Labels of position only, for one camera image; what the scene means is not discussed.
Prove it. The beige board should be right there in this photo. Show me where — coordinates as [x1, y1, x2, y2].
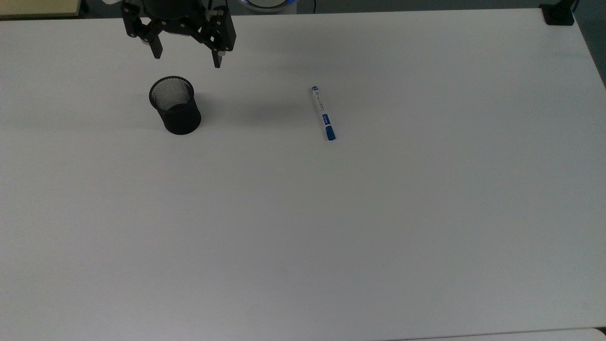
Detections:
[0, 0, 82, 20]

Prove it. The black mesh pen cup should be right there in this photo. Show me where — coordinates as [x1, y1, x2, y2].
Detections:
[149, 75, 202, 136]

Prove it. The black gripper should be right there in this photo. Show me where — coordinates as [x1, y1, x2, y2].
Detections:
[120, 0, 237, 69]

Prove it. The blue and white marker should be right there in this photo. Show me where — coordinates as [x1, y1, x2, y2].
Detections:
[311, 86, 337, 142]

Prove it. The black camera pole with clamp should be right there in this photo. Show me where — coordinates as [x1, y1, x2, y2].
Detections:
[539, 0, 579, 27]

